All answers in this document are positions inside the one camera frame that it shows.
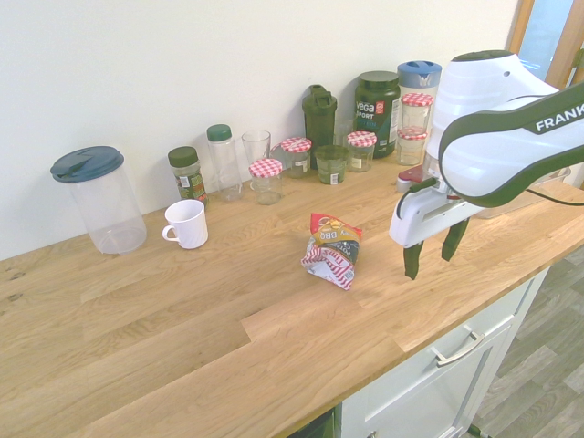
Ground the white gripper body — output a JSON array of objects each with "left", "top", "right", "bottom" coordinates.
[{"left": 388, "top": 180, "right": 481, "bottom": 250}]

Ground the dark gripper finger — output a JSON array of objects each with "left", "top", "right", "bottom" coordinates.
[
  {"left": 441, "top": 217, "right": 472, "bottom": 263},
  {"left": 402, "top": 240, "right": 424, "bottom": 281}
]

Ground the red BBQ chip bag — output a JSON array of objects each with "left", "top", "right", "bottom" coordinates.
[{"left": 299, "top": 212, "right": 364, "bottom": 292}]

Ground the red grey small device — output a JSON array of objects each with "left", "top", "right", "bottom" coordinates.
[{"left": 395, "top": 165, "right": 431, "bottom": 193}]

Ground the glass jar red checkered lid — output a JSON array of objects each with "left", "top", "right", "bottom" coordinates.
[
  {"left": 346, "top": 130, "right": 378, "bottom": 173},
  {"left": 270, "top": 137, "right": 314, "bottom": 180},
  {"left": 400, "top": 92, "right": 435, "bottom": 134},
  {"left": 395, "top": 127, "right": 431, "bottom": 167},
  {"left": 247, "top": 159, "right": 285, "bottom": 206}
]

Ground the dark green plastic tub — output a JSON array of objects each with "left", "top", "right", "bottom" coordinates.
[{"left": 314, "top": 144, "right": 350, "bottom": 186}]

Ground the Vega Sport protein tub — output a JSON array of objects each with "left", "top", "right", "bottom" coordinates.
[{"left": 353, "top": 70, "right": 402, "bottom": 160}]

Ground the white kitchen cabinet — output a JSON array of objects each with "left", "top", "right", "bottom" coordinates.
[{"left": 340, "top": 266, "right": 552, "bottom": 438}]

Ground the dark green shaker bottle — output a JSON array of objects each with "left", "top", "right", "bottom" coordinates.
[{"left": 301, "top": 84, "right": 339, "bottom": 171}]

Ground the clear pitcher light blue lid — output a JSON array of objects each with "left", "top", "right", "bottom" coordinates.
[{"left": 396, "top": 60, "right": 443, "bottom": 138}]

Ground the tall clear drinking glass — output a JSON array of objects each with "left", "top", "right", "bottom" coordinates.
[{"left": 241, "top": 130, "right": 273, "bottom": 183}]

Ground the black dishwasher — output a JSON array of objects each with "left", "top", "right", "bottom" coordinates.
[{"left": 291, "top": 402, "right": 344, "bottom": 438}]

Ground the clear bottle green cap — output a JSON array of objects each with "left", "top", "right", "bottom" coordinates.
[{"left": 205, "top": 124, "right": 245, "bottom": 203}]

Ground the white ceramic mug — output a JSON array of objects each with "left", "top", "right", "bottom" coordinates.
[{"left": 162, "top": 199, "right": 210, "bottom": 250}]

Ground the spice jar dark lid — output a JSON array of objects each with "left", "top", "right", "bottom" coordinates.
[{"left": 167, "top": 145, "right": 212, "bottom": 212}]

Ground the clear pitcher dark blue lid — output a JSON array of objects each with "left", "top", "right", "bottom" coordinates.
[{"left": 49, "top": 145, "right": 149, "bottom": 256}]

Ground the silver drawer handle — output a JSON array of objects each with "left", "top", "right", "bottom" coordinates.
[{"left": 430, "top": 330, "right": 486, "bottom": 369}]

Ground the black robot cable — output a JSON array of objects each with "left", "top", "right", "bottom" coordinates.
[{"left": 523, "top": 185, "right": 584, "bottom": 203}]

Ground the wooden door frame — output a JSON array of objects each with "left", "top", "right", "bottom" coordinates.
[{"left": 507, "top": 0, "right": 584, "bottom": 92}]

